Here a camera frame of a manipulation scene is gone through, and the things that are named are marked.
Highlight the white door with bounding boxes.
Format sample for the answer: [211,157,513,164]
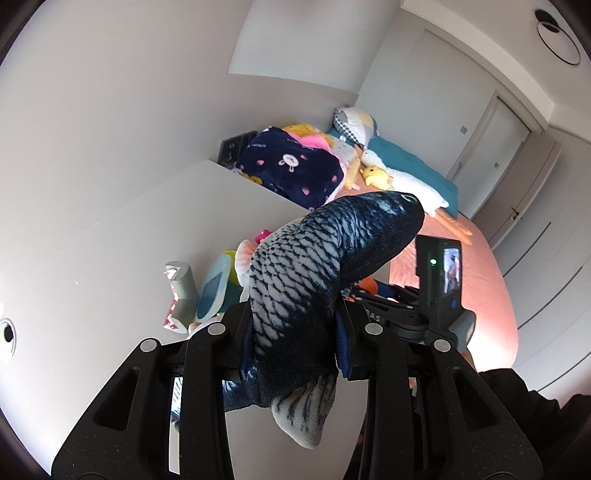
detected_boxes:
[450,91,533,185]

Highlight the black ring ceiling lamp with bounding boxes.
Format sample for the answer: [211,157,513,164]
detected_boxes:
[535,8,582,66]

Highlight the teal plastic cup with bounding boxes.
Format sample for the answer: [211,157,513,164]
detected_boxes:
[228,279,251,306]

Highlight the pink plush toy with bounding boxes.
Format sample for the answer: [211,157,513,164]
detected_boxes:
[291,131,332,151]

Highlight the bed with pink sheet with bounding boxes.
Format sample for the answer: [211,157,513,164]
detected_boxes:
[323,134,516,371]

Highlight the light blue plastic plate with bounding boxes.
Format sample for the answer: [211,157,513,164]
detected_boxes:
[196,252,234,324]

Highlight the blue scaled fish plush toy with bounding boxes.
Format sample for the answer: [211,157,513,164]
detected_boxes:
[222,190,426,449]

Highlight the pink patterned wrapper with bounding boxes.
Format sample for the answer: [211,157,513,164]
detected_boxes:
[161,276,190,334]

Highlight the navy printed fleece blanket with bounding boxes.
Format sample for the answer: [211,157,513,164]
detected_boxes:
[235,126,348,211]

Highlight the white goose plush toy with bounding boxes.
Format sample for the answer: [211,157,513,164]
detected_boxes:
[360,148,475,248]

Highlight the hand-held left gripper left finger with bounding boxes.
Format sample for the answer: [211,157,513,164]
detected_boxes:
[51,301,254,480]

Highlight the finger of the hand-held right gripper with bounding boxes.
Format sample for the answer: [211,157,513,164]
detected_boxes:
[344,283,419,308]

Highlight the grey cylindrical cup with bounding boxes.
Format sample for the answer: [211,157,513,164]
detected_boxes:
[165,261,199,324]

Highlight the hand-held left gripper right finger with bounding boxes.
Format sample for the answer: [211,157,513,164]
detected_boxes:
[335,301,543,480]

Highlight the white wardrobe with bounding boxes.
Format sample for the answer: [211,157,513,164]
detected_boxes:
[485,131,591,407]

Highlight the yellow-green plastic toy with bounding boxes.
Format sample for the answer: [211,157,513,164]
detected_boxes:
[223,249,252,285]

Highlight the yellow duck plush toy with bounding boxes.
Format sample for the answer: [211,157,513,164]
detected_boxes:
[359,165,393,190]

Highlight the checked patchwork pillow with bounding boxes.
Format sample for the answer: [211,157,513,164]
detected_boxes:
[333,107,380,147]

